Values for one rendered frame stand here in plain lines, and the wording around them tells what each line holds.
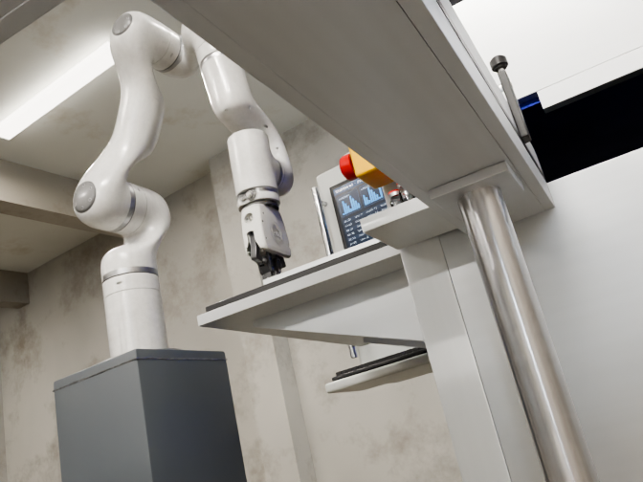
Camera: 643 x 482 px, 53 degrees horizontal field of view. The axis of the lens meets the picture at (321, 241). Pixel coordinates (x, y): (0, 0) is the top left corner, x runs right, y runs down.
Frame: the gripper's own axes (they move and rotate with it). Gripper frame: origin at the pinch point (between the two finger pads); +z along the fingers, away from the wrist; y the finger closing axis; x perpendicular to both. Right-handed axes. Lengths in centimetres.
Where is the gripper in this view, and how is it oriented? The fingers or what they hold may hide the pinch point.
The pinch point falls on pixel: (273, 284)
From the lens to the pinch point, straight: 123.4
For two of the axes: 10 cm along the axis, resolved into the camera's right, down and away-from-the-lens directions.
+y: 4.6, 1.9, 8.6
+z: 1.9, 9.3, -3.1
